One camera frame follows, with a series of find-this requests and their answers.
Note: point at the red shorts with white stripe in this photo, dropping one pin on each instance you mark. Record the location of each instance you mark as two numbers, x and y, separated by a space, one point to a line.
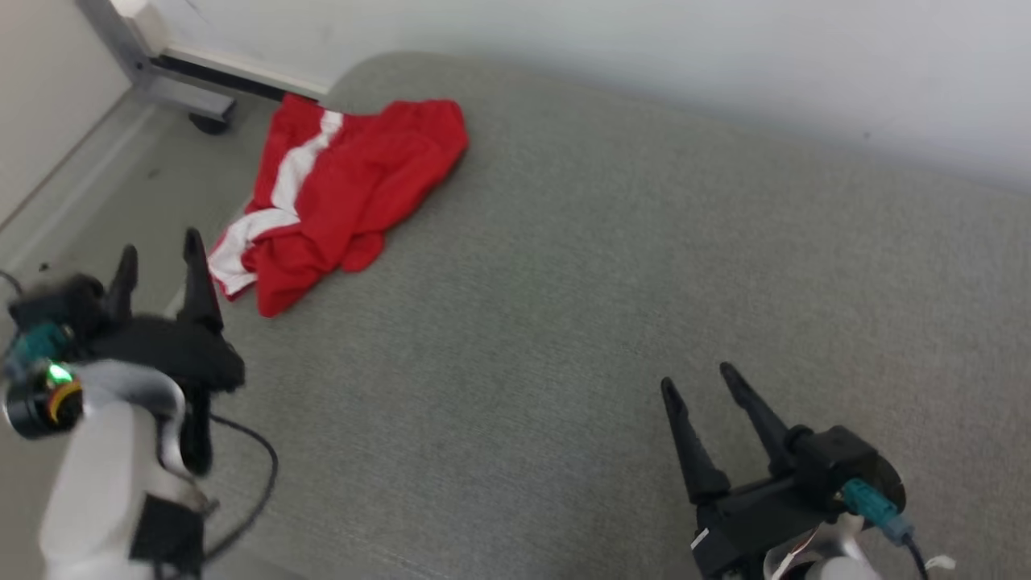
362 177

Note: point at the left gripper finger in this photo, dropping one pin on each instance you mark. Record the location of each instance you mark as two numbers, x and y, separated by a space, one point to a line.
200 290
122 286

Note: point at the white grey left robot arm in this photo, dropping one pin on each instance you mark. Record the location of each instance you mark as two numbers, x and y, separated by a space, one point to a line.
105 475

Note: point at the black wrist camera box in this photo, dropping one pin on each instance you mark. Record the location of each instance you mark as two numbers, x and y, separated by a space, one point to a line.
846 463
68 302

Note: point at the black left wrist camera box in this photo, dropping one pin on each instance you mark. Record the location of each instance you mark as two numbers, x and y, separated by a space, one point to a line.
68 302

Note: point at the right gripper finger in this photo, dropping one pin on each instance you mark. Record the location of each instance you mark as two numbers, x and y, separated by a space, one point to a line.
697 459
761 419

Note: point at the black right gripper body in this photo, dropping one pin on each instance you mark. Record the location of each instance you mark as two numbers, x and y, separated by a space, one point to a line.
749 524

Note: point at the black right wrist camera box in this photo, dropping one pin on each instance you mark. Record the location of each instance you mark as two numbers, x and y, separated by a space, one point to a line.
846 463

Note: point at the grey metal stand with caster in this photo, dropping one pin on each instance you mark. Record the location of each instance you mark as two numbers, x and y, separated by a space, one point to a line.
153 80

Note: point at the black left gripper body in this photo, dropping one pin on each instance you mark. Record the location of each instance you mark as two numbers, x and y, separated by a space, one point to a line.
177 350

